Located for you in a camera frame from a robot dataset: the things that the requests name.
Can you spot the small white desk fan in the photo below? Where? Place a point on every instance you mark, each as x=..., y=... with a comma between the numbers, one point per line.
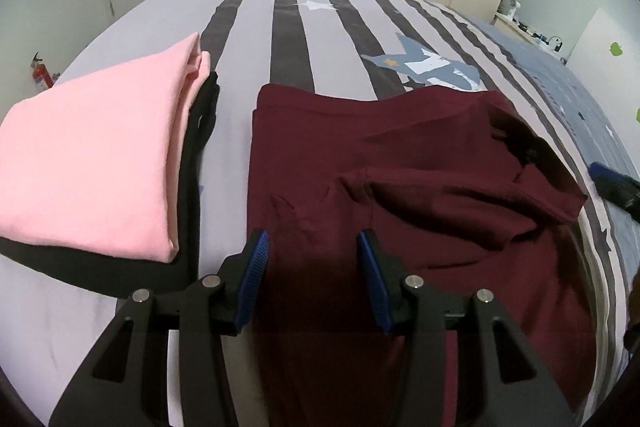
x=510, y=7

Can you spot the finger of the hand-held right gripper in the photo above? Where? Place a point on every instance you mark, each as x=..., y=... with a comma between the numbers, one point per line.
x=612, y=179

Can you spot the folded pink garment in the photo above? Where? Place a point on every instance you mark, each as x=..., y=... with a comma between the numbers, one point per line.
x=90, y=157

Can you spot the bed with striped star sheet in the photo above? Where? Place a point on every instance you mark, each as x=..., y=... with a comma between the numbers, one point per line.
x=310, y=32

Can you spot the folded black garment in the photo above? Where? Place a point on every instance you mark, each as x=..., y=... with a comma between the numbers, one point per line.
x=192, y=207

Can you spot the maroon garment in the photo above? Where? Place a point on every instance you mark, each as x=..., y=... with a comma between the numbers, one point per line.
x=400, y=167

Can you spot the white bed headboard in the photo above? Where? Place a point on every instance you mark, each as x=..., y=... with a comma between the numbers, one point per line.
x=605, y=82

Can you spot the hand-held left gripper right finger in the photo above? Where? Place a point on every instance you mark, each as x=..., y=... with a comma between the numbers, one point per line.
x=372, y=282

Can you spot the red fire extinguisher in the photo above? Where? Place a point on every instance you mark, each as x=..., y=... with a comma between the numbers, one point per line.
x=42, y=74

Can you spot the white nightstand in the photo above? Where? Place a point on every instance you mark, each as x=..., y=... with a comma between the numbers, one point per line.
x=530, y=32

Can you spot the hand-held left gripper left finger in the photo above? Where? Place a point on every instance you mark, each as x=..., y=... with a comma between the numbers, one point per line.
x=252, y=277

